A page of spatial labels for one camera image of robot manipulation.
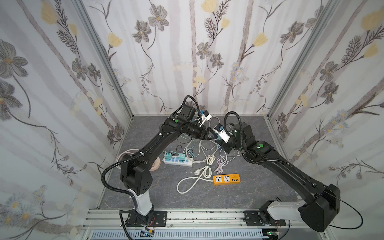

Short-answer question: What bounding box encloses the black USB cable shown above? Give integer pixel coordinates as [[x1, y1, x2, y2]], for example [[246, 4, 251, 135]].
[[173, 144, 193, 157]]

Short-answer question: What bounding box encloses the white blue power strip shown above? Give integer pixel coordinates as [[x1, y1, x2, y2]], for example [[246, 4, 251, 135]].
[[163, 156, 193, 167]]

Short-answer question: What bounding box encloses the teal charger plug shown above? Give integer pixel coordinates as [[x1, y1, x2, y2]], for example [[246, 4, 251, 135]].
[[164, 152, 173, 160], [178, 154, 186, 162]]

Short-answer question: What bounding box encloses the orange power strip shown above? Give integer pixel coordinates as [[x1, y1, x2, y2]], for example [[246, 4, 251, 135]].
[[213, 174, 241, 186]]

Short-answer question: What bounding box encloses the round pink power socket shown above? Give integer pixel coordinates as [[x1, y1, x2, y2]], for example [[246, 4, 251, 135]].
[[150, 158, 161, 172]]

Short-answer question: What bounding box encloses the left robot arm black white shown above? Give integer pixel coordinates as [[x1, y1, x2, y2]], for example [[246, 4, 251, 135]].
[[101, 102, 218, 226]]

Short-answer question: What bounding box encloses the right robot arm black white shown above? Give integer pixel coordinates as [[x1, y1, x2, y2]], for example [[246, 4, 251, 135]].
[[214, 123, 340, 232]]

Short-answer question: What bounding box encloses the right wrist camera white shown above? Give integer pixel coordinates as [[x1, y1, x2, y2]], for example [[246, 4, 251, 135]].
[[214, 123, 231, 143]]

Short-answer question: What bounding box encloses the white cable bundle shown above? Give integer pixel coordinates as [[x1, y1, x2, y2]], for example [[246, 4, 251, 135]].
[[193, 154, 217, 179]]

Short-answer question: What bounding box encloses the orange strip white cord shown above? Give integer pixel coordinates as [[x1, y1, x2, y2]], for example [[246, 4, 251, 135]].
[[176, 175, 214, 195]]

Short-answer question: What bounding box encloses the beige socket power cord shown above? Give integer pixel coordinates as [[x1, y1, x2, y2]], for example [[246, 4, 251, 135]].
[[115, 149, 142, 164]]

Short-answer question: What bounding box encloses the white slotted cable duct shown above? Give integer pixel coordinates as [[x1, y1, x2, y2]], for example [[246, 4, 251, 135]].
[[89, 229, 268, 240]]

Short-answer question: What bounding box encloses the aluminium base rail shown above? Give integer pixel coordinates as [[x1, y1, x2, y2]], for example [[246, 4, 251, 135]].
[[80, 208, 331, 240]]

